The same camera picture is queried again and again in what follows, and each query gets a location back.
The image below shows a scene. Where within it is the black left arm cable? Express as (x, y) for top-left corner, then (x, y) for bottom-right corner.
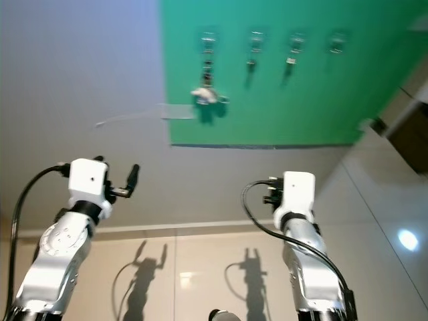
(3, 164), (74, 321)

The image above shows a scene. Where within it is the green wall board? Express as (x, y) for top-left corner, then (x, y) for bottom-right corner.
(159, 0), (428, 148)

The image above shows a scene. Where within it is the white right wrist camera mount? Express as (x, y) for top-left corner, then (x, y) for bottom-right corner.
(281, 171), (317, 218)

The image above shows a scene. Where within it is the clear tape strip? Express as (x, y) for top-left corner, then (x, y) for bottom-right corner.
(96, 102), (196, 129)

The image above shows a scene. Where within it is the dark brown door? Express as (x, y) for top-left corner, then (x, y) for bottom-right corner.
(385, 67), (428, 175)

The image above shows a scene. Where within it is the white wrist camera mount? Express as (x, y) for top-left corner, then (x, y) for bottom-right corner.
(281, 171), (317, 218)
(69, 158), (112, 205)

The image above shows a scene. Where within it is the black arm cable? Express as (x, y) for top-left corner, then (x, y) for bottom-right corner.
(3, 164), (74, 321)
(241, 178), (359, 321)

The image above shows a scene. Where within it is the key bunch with white charm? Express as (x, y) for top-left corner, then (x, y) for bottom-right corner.
(190, 53), (229, 108)

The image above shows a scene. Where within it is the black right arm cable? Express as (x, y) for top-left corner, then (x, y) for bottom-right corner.
(241, 178), (359, 321)

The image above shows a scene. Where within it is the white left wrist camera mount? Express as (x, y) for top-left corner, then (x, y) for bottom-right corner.
(69, 158), (112, 205)

